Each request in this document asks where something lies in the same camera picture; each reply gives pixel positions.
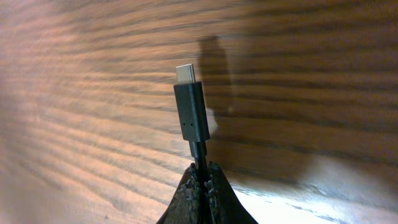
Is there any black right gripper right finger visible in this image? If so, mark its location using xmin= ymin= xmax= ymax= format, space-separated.
xmin=206 ymin=162 xmax=258 ymax=224

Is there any black USB charging cable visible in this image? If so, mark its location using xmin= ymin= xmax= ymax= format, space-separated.
xmin=172 ymin=63 xmax=211 ymax=184

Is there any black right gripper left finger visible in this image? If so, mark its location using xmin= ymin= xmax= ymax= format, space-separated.
xmin=157 ymin=163 xmax=202 ymax=224

